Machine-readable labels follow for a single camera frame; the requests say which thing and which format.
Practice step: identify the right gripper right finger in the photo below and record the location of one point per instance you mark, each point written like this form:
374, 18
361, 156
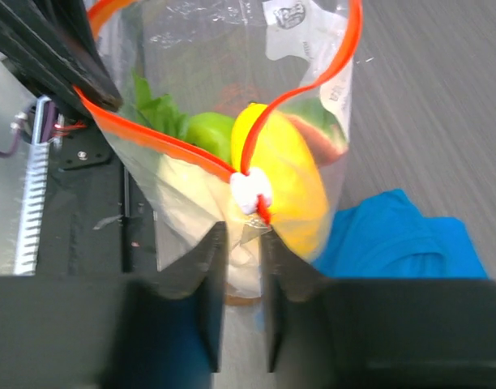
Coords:
374, 333

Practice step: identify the green apple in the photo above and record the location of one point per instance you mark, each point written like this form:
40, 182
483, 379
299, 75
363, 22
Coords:
211, 131

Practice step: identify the white radish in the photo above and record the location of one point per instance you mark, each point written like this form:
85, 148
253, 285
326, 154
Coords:
193, 200

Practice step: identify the watermelon slice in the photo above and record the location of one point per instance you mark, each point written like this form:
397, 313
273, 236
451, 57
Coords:
319, 128

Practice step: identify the yellow mango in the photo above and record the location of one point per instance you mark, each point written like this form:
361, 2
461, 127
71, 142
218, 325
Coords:
283, 171

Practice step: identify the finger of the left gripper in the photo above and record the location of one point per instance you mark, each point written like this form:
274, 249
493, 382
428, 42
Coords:
50, 49

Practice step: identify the blue folded t-shirt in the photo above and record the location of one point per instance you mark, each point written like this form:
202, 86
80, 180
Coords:
386, 236

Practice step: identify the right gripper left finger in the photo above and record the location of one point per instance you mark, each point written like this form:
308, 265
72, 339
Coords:
160, 330

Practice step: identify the clear zip top bag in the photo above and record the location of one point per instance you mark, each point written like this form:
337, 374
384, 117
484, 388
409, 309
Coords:
172, 60

